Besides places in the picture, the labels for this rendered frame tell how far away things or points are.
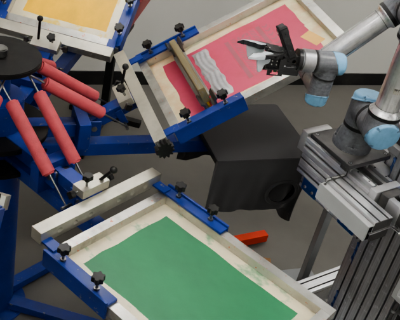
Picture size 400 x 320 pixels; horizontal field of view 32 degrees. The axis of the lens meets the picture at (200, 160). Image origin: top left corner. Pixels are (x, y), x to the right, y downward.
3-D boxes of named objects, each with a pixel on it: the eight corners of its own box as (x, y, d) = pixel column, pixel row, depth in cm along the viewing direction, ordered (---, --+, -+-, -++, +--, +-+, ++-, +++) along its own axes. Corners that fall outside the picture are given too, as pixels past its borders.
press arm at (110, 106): (134, 100, 297) (129, 91, 294) (138, 107, 293) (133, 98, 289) (98, 118, 297) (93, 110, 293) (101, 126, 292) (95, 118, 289)
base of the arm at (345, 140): (378, 151, 270) (387, 130, 264) (350, 159, 262) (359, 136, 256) (352, 130, 279) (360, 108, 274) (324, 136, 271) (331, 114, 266)
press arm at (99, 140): (265, 141, 336) (268, 131, 332) (270, 149, 331) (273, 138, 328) (-5, 150, 290) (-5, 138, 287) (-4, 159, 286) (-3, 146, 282)
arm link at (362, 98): (368, 115, 271) (380, 84, 263) (381, 134, 260) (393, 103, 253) (340, 112, 268) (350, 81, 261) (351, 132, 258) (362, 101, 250)
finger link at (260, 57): (252, 75, 218) (270, 71, 224) (256, 57, 215) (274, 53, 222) (244, 72, 220) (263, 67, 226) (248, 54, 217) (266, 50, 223)
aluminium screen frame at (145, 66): (294, -13, 320) (292, -20, 318) (356, 49, 277) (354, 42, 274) (140, 66, 319) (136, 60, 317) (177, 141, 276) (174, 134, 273)
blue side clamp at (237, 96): (244, 102, 280) (239, 89, 275) (249, 109, 276) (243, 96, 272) (176, 137, 280) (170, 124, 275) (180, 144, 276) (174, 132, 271)
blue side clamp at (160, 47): (199, 37, 321) (194, 25, 316) (203, 42, 317) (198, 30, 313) (141, 66, 321) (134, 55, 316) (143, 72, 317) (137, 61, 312)
